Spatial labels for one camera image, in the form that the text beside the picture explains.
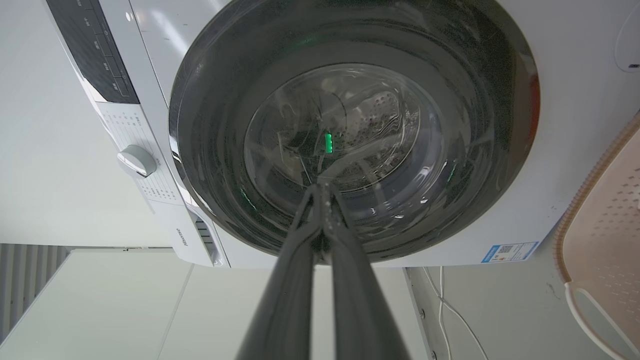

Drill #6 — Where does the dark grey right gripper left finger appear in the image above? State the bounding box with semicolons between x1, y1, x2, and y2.
236;183;323;360

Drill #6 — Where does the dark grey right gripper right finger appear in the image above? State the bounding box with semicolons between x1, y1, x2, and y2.
320;182;411;360

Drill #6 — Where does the beige perforated laundry basket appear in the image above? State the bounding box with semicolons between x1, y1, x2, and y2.
553;112;640;360

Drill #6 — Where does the blue energy label sticker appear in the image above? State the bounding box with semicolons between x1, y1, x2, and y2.
480;241;540;264

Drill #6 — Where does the silver washer control knob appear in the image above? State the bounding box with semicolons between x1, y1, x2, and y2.
117;145;158;179

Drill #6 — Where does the round dark glass washer door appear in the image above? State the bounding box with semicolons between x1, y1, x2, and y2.
168;0;541;264

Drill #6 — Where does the white front-load washing machine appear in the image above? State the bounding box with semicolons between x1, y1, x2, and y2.
42;0;640;269

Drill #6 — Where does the white power cable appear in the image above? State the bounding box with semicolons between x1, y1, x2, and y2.
422;266;490;360

